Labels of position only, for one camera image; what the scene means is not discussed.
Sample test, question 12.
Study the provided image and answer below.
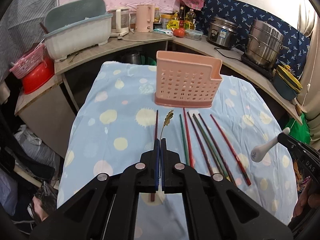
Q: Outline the dark green chopstick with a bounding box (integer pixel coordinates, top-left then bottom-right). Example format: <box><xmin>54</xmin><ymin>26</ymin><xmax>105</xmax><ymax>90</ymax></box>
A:
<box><xmin>193</xmin><ymin>114</ymin><xmax>229</xmax><ymax>179</ymax></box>

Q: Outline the grey striped curtain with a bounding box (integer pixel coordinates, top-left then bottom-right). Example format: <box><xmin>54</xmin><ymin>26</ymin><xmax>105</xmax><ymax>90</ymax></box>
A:
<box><xmin>1</xmin><ymin>0</ymin><xmax>56</xmax><ymax>80</ymax></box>

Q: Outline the wet wipes pack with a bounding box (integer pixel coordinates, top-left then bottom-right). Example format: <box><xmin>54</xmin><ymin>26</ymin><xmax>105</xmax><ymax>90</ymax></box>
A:
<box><xmin>152</xmin><ymin>28</ymin><xmax>173</xmax><ymax>36</ymax></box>

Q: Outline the light blue patterned tablecloth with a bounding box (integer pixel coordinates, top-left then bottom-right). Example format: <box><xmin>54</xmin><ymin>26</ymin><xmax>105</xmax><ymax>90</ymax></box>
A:
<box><xmin>57</xmin><ymin>62</ymin><xmax>298</xmax><ymax>224</ymax></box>

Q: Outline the yellow teal bowl stack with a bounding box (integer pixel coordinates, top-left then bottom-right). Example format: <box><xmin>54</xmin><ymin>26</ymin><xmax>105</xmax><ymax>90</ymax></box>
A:
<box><xmin>272</xmin><ymin>65</ymin><xmax>303</xmax><ymax>101</ymax></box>

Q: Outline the red tomato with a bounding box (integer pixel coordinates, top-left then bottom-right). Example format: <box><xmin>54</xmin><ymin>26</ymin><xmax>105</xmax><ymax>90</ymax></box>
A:
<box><xmin>173</xmin><ymin>28</ymin><xmax>185</xmax><ymax>38</ymax></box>

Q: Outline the black power cable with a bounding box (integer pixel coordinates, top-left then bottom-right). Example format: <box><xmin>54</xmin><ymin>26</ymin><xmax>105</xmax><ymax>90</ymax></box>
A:
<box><xmin>213</xmin><ymin>44</ymin><xmax>247</xmax><ymax>62</ymax></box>

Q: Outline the blue floral backsplash cloth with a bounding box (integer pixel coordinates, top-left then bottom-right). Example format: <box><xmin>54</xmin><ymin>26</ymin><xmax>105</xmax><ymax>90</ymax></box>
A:
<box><xmin>196</xmin><ymin>0</ymin><xmax>310</xmax><ymax>78</ymax></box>

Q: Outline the clear food container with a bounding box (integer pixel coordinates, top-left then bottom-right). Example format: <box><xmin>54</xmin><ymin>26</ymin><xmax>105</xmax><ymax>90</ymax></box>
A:
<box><xmin>184</xmin><ymin>29</ymin><xmax>203</xmax><ymax>41</ymax></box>

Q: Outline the gold flower spoon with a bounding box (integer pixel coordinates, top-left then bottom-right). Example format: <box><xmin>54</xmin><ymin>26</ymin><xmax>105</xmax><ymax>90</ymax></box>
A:
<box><xmin>160</xmin><ymin>109</ymin><xmax>174</xmax><ymax>139</ymax></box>

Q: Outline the teal white dish rack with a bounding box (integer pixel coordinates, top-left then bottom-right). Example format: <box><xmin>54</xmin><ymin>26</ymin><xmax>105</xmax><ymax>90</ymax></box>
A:
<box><xmin>43</xmin><ymin>0</ymin><xmax>112</xmax><ymax>61</ymax></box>

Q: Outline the steel stacked steamer pot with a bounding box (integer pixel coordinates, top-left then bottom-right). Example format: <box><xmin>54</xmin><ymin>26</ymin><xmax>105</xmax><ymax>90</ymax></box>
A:
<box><xmin>245</xmin><ymin>20</ymin><xmax>289</xmax><ymax>69</ymax></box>

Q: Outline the person right hand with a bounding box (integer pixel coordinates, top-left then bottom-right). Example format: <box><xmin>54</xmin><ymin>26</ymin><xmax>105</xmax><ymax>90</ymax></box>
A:
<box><xmin>293</xmin><ymin>179</ymin><xmax>320</xmax><ymax>217</ymax></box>

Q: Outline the yellow oil bottle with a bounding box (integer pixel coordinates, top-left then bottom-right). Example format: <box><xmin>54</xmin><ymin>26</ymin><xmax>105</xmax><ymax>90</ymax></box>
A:
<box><xmin>184</xmin><ymin>9</ymin><xmax>196</xmax><ymax>30</ymax></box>

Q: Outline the black induction cooker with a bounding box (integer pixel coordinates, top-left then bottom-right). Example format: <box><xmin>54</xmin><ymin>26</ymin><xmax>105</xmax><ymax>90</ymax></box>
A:
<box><xmin>241</xmin><ymin>53</ymin><xmax>273</xmax><ymax>81</ymax></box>

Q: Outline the pink electric kettle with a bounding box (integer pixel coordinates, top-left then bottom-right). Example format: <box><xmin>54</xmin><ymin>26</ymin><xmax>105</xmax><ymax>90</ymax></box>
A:
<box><xmin>135</xmin><ymin>4</ymin><xmax>155</xmax><ymax>33</ymax></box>

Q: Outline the pink perforated utensil basket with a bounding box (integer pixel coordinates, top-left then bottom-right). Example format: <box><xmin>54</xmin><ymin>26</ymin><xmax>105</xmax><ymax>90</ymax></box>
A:
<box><xmin>155</xmin><ymin>50</ymin><xmax>222</xmax><ymax>108</ymax></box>

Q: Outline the dark red patterned chopstick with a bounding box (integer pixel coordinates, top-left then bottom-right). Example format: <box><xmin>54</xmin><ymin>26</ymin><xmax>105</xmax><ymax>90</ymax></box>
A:
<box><xmin>150</xmin><ymin>110</ymin><xmax>158</xmax><ymax>202</ymax></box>

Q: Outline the red plastic basin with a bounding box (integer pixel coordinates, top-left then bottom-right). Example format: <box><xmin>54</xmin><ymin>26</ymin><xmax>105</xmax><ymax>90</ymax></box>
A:
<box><xmin>22</xmin><ymin>57</ymin><xmax>55</xmax><ymax>94</ymax></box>

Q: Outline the steel rice cooker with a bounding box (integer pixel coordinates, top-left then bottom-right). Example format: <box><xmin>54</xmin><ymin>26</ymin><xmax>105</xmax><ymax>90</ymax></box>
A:
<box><xmin>207</xmin><ymin>16</ymin><xmax>238</xmax><ymax>49</ymax></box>

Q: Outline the dark purple chopstick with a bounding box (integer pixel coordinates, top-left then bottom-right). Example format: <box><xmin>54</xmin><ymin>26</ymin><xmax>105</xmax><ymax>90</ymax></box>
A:
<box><xmin>199</xmin><ymin>114</ymin><xmax>236</xmax><ymax>185</ymax></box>

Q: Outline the dark soy sauce bottle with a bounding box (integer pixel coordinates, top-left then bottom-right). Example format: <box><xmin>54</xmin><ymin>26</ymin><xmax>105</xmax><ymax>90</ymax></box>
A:
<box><xmin>179</xmin><ymin>5</ymin><xmax>184</xmax><ymax>28</ymax></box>

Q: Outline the yellow seasoning bag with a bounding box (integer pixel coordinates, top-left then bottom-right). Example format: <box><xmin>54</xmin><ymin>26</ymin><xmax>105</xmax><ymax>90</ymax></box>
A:
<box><xmin>167</xmin><ymin>20</ymin><xmax>180</xmax><ymax>30</ymax></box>

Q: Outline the bright red chopstick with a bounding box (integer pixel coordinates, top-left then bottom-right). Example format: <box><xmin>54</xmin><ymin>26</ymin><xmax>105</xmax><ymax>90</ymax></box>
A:
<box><xmin>210</xmin><ymin>114</ymin><xmax>252</xmax><ymax>186</ymax></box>

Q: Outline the pink plastic basket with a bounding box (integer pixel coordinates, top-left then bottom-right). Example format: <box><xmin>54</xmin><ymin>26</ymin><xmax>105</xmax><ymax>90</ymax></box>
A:
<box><xmin>9</xmin><ymin>43</ymin><xmax>46</xmax><ymax>79</ymax></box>

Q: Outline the white ceramic spoon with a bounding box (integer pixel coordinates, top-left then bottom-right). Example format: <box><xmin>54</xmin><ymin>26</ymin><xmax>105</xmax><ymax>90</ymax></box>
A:
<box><xmin>251</xmin><ymin>127</ymin><xmax>290</xmax><ymax>163</ymax></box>

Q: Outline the maroon chopstick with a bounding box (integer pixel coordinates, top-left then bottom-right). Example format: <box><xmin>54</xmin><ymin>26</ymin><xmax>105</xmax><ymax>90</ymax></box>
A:
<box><xmin>187</xmin><ymin>112</ymin><xmax>213</xmax><ymax>176</ymax></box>

